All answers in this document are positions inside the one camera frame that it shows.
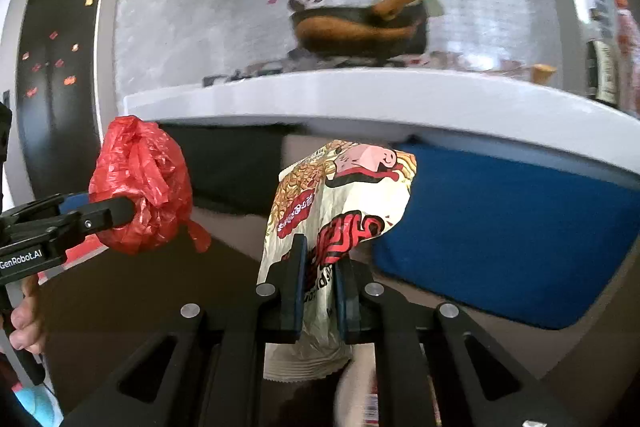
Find red plastic bag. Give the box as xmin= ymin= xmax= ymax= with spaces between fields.
xmin=88 ymin=116 xmax=212 ymax=255

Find noodle packet wrapper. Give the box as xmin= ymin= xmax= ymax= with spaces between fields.
xmin=258 ymin=140 xmax=418 ymax=383

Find white kitchen counter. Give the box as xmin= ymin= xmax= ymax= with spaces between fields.
xmin=124 ymin=68 xmax=639 ymax=190

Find person's left hand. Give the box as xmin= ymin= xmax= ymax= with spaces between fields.
xmin=9 ymin=275 xmax=47 ymax=355

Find red floor mat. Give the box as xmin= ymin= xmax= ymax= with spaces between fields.
xmin=38 ymin=234 xmax=107 ymax=285

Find black refrigerator with magnets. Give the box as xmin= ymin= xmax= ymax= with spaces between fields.
xmin=15 ymin=0 xmax=100 ymax=199

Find black gas stove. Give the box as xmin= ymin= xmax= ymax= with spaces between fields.
xmin=202 ymin=51 xmax=411 ymax=88

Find small wooden cup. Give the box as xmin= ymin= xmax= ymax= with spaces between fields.
xmin=530 ymin=64 xmax=556 ymax=86

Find dark soy sauce bottle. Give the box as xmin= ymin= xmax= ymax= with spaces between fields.
xmin=586 ymin=9 xmax=620 ymax=108

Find red label plastic bottle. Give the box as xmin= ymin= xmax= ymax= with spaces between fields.
xmin=614 ymin=0 xmax=640 ymax=118

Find brown wok with wooden handle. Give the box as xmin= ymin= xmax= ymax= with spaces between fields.
xmin=291 ymin=0 xmax=427 ymax=61

